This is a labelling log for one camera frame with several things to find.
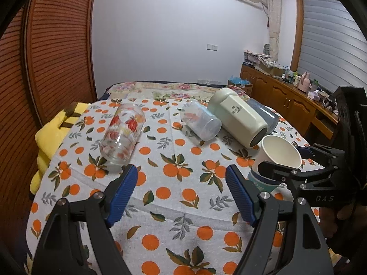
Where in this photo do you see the wrapped air conditioner pipe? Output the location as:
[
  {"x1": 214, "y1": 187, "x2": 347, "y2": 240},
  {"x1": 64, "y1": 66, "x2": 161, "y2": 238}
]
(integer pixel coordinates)
[{"x1": 265, "y1": 0, "x2": 281, "y2": 63}]

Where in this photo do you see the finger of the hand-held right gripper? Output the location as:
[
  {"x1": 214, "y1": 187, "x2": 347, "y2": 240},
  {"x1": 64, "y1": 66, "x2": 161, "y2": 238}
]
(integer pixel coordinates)
[
  {"x1": 257, "y1": 161, "x2": 304, "y2": 191},
  {"x1": 295, "y1": 145, "x2": 345, "y2": 168}
]

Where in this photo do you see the yellow plush toy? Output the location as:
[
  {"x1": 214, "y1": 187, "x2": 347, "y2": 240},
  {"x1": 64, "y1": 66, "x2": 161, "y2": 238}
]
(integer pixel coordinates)
[{"x1": 30, "y1": 102, "x2": 91, "y2": 195}]

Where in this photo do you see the red floral glass cup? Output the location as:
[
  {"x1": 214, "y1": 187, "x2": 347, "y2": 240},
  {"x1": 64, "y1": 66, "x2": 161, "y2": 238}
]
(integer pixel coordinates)
[{"x1": 99, "y1": 103, "x2": 146, "y2": 167}]

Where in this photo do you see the grey-blue cup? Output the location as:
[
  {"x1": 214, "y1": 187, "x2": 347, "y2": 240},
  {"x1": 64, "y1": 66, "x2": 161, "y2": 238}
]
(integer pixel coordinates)
[{"x1": 246, "y1": 97, "x2": 280, "y2": 136}]

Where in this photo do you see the person's right hand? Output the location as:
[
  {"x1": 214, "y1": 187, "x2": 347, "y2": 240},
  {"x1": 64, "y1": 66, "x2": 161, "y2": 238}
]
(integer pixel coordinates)
[{"x1": 318, "y1": 203, "x2": 362, "y2": 239}]

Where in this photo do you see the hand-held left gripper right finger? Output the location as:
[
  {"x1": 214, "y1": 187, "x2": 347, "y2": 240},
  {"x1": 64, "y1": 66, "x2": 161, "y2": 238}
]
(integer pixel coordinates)
[{"x1": 225, "y1": 165, "x2": 336, "y2": 275}]

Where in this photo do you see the pink thermos jug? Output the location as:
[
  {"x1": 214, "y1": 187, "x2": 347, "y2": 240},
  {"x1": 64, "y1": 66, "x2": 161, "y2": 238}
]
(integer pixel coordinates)
[{"x1": 300, "y1": 73, "x2": 311, "y2": 93}]

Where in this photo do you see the grey window blind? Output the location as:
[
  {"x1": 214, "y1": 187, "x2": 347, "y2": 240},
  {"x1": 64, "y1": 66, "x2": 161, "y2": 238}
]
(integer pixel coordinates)
[{"x1": 297, "y1": 0, "x2": 367, "y2": 92}]

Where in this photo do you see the cream ceramic mug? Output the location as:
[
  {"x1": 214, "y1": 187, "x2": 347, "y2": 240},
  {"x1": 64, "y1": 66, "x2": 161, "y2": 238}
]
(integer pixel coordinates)
[{"x1": 207, "y1": 87, "x2": 269, "y2": 149}]

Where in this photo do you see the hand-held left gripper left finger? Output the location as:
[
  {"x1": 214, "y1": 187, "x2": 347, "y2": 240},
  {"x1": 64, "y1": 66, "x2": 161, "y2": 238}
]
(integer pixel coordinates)
[{"x1": 31, "y1": 164, "x2": 139, "y2": 275}]

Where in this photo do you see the frosted plastic cup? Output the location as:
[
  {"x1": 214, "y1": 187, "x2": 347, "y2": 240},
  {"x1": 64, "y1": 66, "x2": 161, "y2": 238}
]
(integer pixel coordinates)
[{"x1": 180, "y1": 100, "x2": 222, "y2": 141}]

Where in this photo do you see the floral blanket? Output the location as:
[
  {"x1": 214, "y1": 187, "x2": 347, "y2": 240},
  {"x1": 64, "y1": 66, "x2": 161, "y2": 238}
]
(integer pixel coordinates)
[{"x1": 97, "y1": 82, "x2": 250, "y2": 104}]

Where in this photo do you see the pile of papers and boxes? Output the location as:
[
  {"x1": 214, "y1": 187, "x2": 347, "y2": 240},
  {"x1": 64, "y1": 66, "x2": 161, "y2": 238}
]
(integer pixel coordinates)
[{"x1": 243, "y1": 50, "x2": 287, "y2": 76}]

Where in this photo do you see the wooden sideboard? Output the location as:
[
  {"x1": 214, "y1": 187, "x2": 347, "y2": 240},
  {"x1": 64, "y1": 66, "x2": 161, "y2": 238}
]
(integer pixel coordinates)
[{"x1": 240, "y1": 64, "x2": 342, "y2": 146}]

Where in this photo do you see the white paper cup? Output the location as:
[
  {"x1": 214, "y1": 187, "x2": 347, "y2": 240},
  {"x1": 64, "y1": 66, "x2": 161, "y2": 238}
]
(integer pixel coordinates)
[{"x1": 248, "y1": 135, "x2": 303, "y2": 199}]

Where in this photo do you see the wooden louvered wardrobe door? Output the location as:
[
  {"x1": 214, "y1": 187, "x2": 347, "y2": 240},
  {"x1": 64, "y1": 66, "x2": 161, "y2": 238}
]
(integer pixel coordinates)
[{"x1": 0, "y1": 0, "x2": 99, "y2": 235}]

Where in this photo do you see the box with blue bags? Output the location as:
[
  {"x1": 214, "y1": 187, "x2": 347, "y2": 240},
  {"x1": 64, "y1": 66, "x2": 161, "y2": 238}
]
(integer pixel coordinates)
[{"x1": 228, "y1": 76, "x2": 253, "y2": 96}]

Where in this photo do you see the orange fruit print tablecloth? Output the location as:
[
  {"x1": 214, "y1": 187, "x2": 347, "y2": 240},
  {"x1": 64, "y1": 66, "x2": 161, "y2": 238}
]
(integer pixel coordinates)
[{"x1": 26, "y1": 97, "x2": 326, "y2": 275}]

